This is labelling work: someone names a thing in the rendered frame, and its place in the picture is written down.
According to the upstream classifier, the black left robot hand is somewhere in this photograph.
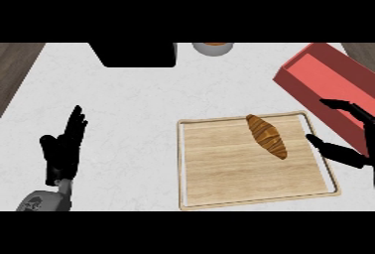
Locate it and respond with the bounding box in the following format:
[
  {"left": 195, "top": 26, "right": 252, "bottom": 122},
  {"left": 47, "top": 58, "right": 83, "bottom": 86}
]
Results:
[{"left": 38, "top": 104, "right": 90, "bottom": 188}]

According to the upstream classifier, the grey round cup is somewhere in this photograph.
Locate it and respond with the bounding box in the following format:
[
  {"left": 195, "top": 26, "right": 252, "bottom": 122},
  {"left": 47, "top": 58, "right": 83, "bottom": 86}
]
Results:
[{"left": 190, "top": 43, "right": 236, "bottom": 58}]

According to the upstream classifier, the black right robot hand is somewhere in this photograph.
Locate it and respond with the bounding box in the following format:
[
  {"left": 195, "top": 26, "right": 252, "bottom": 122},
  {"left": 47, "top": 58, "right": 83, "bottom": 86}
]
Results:
[{"left": 304, "top": 97, "right": 375, "bottom": 170}]

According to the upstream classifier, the brown croissant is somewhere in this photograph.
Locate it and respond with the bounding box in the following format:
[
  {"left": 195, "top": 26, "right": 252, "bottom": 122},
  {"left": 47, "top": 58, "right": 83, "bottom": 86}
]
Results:
[{"left": 245, "top": 113, "right": 288, "bottom": 161}]

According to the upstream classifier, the red cardboard box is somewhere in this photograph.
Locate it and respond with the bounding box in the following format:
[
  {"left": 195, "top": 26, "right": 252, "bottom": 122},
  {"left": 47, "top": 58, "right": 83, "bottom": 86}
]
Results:
[{"left": 272, "top": 43, "right": 375, "bottom": 158}]

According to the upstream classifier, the black appliance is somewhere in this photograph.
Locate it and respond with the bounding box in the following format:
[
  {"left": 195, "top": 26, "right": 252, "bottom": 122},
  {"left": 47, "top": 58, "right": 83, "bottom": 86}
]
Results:
[{"left": 87, "top": 43, "right": 179, "bottom": 68}]

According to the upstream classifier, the pale wooden tray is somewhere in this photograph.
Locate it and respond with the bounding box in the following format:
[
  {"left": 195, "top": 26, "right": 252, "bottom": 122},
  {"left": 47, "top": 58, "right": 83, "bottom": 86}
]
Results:
[{"left": 176, "top": 110, "right": 343, "bottom": 211}]

